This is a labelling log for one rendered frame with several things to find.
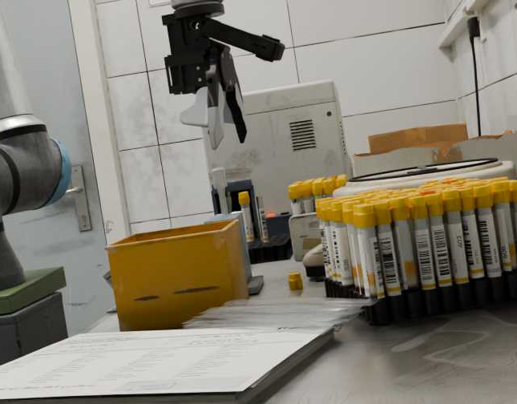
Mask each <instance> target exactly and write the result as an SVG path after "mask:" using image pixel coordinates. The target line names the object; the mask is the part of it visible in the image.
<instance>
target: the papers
mask: <svg viewBox="0 0 517 404"><path fill-rule="evenodd" d="M249 328H254V329H174V330H154V331H134V332H114V333H84V334H78V335H75V336H73V337H70V338H67V339H65V340H63V341H60V342H57V343H54V344H53V345H49V346H47V347H45V348H42V349H40V350H37V351H35V352H33V353H30V354H27V355H26V356H24V357H21V358H19V359H16V360H14V361H12V362H8V363H6V364H4V365H2V366H0V404H245V403H247V402H248V401H250V400H251V399H252V398H254V397H255V396H256V395H258V394H259V393H260V392H261V391H262V390H264V389H265V388H267V387H268V386H270V385H271V384H272V383H274V382H275V381H276V380H277V379H278V378H280V377H281V376H282V375H284V374H285V373H287V372H288V371H289V370H291V369H292V368H293V367H294V366H296V365H297V364H298V363H300V362H301V361H303V360H304V359H305V358H307V357H308V356H309V355H310V354H311V353H313V352H314V351H315V350H317V349H318V348H320V347H321V346H322V345H324V344H325V343H326V342H327V341H328V340H330V339H331V338H332V337H333V335H334V333H331V334H323V335H320V334H306V333H292V332H285V331H276V330H267V329H285V328H275V327H249Z"/></svg>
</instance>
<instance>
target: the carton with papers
mask: <svg viewBox="0 0 517 404"><path fill-rule="evenodd" d="M351 157H352V161H353V169H354V173H355V177H357V176H363V175H368V174H373V173H377V172H386V171H391V170H397V169H402V168H412V167H417V166H423V165H429V164H440V163H447V162H454V161H460V160H475V159H484V158H498V159H499V160H500V161H512V162H514V163H515V169H516V175H517V130H515V133H512V131H511V130H507V131H505V133H503V134H502V135H481V136H478V137H474V138H471V139H466V140H463V141H438V142H435V143H429V144H425V145H419V146H416V147H408V148H400V149H395V150H381V151H376V152H371V153H361V154H356V153H354V154H353V156H351Z"/></svg>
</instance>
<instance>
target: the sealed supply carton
mask: <svg viewBox="0 0 517 404"><path fill-rule="evenodd" d="M466 139H469V138H468V133H467V124H466V122H460V123H448V124H440V125H433V126H425V127H412V128H408V129H404V130H400V131H392V132H387V133H382V134H377V135H370V136H368V140H369V146H370V153H371V152H378V151H381V150H395V149H400V148H408V147H416V146H419V145H425V144H429V143H435V142H438V141H463V140H466Z"/></svg>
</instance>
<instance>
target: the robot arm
mask: <svg viewBox="0 0 517 404"><path fill-rule="evenodd" d="M223 1H224V0H171V4H172V9H174V10H175V11H174V14H166V15H161V18H162V23H163V26H167V29H168V39H169V44H170V50H171V54H170V55H168V56H167V57H164V63H165V68H166V73H167V79H168V88H169V94H174V95H182V94H183V95H187V94H194V95H196V101H195V103H194V104H193V105H192V106H190V107H189V108H187V109H186V110H184V111H182V112H181V113H180V122H181V123H182V124H184V125H190V126H197V127H208V130H209V136H210V141H211V146H212V150H216V149H217V147H218V146H219V144H220V141H221V140H222V139H223V137H224V130H223V125H224V123H233V124H235V126H236V132H237V134H238V137H239V140H240V143H244V141H245V138H246V135H247V132H248V128H247V123H246V117H245V111H244V101H243V98H242V94H241V89H240V83H239V79H238V77H237V74H236V69H235V66H234V62H233V57H232V55H231V53H229V52H230V50H231V47H230V46H228V45H231V46H234V47H237V48H240V49H242V50H244V51H248V52H251V53H253V54H255V55H256V56H255V57H257V58H259V59H261V60H262V61H265V62H267V61H268V62H271V63H273V61H280V60H281V58H282V55H283V53H284V51H285V44H283V43H281V42H280V39H277V38H275V37H274V36H272V35H266V34H263V35H262V36H260V35H258V34H254V33H251V32H249V31H246V30H242V29H240V28H238V27H235V26H231V25H229V24H227V23H224V22H220V21H218V20H215V19H212V18H215V17H219V16H221V15H224V14H225V12H224V4H222V2H223ZM197 23H199V24H198V25H197ZM196 25H197V27H198V29H196ZM212 38H213V39H212ZM214 39H215V40H214ZM216 40H217V41H220V42H217V41H216ZM222 42H224V43H226V44H228V45H226V44H223V43H222ZM169 67H170V72H171V78H172V85H171V79H170V74H169V69H168V68H169ZM71 172H72V168H71V158H70V156H69V153H68V151H67V149H66V148H65V147H64V145H62V144H60V142H59V141H58V140H56V139H54V138H51V137H49V135H48V132H47V129H46V124H45V123H44V122H43V121H41V120H39V119H37V118H35V117H34V116H33V112H32V110H31V106H30V101H29V99H28V95H27V93H26V88H25V84H24V82H23V79H22V74H21V71H20V68H19V65H18V60H17V57H16V54H15V51H14V46H13V43H12V40H11V37H10V32H9V29H8V26H7V23H6V18H5V15H4V12H3V9H2V4H1V1H0V291H2V290H4V289H9V288H12V287H15V286H17V285H20V284H22V283H23V282H25V281H26V280H25V276H24V271H23V267H22V265H21V264H20V261H19V260H18V258H17V256H16V254H15V252H14V250H13V249H12V247H11V245H10V242H9V241H8V240H7V238H6V234H5V229H4V224H3V219H2V217H3V216H6V215H10V214H14V213H17V212H25V211H28V210H38V209H40V208H43V207H45V206H47V205H51V204H54V203H56V202H57V201H58V200H60V199H61V198H62V197H63V195H64V194H65V193H66V191H67V187H68V186H69V184H70V182H71Z"/></svg>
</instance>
